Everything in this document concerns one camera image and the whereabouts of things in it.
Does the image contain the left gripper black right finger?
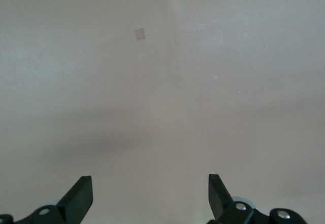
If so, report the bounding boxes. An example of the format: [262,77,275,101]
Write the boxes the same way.
[208,174,233,221]

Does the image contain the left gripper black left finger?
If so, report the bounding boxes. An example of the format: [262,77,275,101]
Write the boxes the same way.
[56,175,93,224]

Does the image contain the tan tape patch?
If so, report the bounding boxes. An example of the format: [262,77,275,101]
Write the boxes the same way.
[134,27,146,42]

